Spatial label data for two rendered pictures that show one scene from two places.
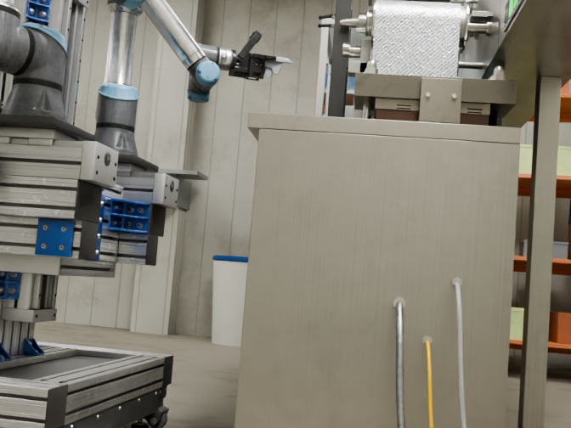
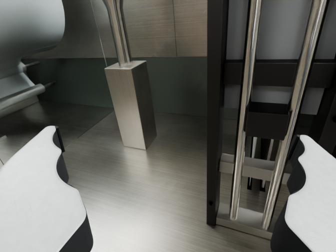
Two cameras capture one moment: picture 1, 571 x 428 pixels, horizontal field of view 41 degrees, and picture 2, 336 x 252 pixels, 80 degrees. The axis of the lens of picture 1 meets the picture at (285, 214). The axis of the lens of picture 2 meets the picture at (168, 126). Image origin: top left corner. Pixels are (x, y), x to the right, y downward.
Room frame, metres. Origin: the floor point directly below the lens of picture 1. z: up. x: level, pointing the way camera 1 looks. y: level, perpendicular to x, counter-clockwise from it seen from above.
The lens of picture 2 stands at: (2.57, 0.14, 1.30)
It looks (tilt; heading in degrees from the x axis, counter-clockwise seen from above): 30 degrees down; 289
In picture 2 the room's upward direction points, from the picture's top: 6 degrees counter-clockwise
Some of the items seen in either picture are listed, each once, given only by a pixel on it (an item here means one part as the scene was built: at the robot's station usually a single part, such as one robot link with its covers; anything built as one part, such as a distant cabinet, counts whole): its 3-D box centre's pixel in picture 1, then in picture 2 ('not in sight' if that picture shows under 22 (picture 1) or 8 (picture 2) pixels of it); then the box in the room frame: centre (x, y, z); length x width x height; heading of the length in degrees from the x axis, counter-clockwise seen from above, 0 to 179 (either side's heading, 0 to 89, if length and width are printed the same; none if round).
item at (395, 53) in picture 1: (414, 65); not in sight; (2.09, -0.32, 1.11); 0.23 x 0.01 x 0.18; 84
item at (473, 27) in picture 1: (477, 27); not in sight; (2.13, -0.50, 1.25); 0.07 x 0.04 x 0.04; 84
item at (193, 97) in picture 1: (200, 83); not in sight; (2.50, 0.32, 1.12); 0.11 x 0.08 x 0.11; 16
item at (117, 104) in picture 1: (117, 105); not in sight; (2.33, 0.54, 0.98); 0.13 x 0.12 x 0.14; 16
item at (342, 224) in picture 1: (369, 302); not in sight; (3.09, -0.36, 0.43); 2.52 x 0.64 x 0.86; 174
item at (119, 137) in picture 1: (114, 142); not in sight; (2.32, 0.54, 0.87); 0.15 x 0.15 x 0.10
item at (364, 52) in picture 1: (356, 92); not in sight; (2.20, -0.18, 1.05); 0.06 x 0.05 x 0.31; 84
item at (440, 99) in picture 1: (440, 100); not in sight; (1.87, -0.36, 0.96); 0.10 x 0.03 x 0.11; 84
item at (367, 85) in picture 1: (432, 95); not in sight; (1.96, -0.36, 1.00); 0.40 x 0.16 x 0.06; 84
